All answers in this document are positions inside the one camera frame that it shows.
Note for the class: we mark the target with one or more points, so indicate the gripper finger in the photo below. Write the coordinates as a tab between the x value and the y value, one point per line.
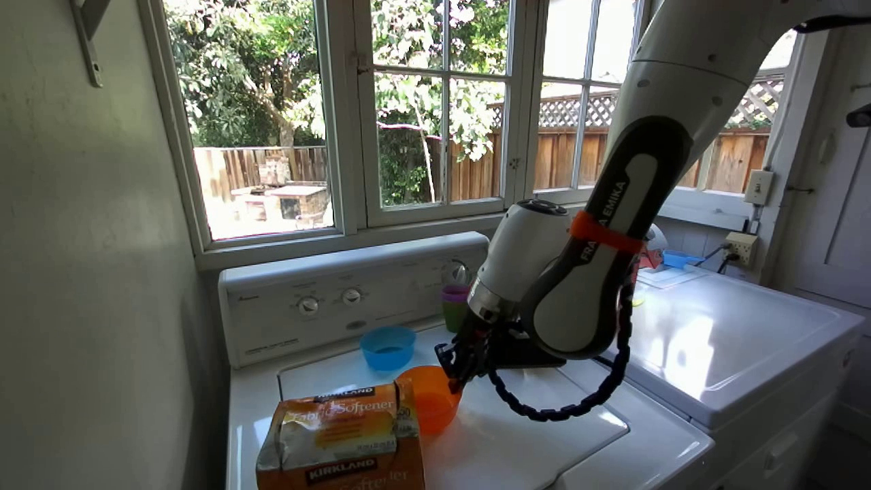
446	357
457	381

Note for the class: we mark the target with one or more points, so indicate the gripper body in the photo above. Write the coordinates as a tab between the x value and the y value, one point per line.
480	344

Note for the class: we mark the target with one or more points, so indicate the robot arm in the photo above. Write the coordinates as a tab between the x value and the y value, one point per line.
687	82

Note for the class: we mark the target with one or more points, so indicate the orange plastic bowl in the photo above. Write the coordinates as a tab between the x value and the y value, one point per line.
429	405

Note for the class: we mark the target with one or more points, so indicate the blue plastic bowl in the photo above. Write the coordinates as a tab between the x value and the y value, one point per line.
388	347

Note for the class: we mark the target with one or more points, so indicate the silver bowl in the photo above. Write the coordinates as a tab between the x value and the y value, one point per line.
658	238

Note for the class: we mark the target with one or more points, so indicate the green plastic cup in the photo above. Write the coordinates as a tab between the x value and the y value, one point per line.
454	316

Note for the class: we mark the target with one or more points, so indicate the purple plastic cup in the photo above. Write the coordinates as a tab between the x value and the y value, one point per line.
454	293

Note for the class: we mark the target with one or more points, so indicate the washing machine lid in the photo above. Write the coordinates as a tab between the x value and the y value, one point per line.
503	422

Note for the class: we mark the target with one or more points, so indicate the large washing machine knob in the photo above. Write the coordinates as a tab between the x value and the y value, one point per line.
461	273

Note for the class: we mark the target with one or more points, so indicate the small washing machine knob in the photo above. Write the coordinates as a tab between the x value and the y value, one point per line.
308	305
352	296

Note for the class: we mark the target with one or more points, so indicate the white washing machine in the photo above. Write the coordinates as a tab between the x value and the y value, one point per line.
340	292

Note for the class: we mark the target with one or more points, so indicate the orange fabric softener box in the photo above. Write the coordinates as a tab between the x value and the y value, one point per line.
340	435

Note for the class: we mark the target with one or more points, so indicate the yellow object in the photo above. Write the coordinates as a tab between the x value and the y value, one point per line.
638	297

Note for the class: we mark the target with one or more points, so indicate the red object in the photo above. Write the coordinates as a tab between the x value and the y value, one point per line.
650	259

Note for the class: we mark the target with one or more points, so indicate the white sheet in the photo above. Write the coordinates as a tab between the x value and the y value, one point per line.
670	277

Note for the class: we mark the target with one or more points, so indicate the small blue container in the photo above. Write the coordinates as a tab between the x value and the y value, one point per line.
678	258

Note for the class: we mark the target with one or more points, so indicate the row of windows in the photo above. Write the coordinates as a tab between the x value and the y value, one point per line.
435	102

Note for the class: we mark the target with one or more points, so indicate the white dryer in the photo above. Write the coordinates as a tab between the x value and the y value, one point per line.
735	340

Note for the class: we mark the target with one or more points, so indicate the wall socket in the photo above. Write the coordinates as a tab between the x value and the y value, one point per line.
741	247

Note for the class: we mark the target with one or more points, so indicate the wall switch plate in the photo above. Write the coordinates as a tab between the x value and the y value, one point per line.
758	187

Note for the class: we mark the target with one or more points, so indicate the metal wall bracket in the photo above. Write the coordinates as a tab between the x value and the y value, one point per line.
88	34

